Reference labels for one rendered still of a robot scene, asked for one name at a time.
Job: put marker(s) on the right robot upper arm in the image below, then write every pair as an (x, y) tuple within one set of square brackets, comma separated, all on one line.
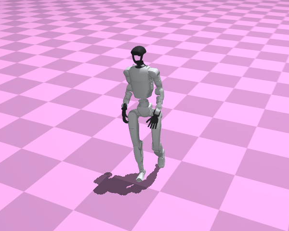
[(126, 73)]

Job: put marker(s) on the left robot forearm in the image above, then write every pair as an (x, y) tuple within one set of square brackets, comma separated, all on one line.
[(159, 102)]

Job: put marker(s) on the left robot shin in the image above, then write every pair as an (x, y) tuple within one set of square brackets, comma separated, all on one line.
[(159, 153)]

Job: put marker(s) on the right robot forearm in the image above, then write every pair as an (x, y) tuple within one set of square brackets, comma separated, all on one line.
[(127, 97)]

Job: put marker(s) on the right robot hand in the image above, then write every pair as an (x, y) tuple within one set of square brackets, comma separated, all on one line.
[(124, 113)]

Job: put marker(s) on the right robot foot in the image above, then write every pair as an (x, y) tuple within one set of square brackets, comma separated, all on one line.
[(140, 176)]

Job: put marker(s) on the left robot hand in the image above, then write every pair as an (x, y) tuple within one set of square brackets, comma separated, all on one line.
[(153, 120)]

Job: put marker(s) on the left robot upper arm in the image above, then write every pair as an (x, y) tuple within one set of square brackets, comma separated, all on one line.
[(155, 74)]

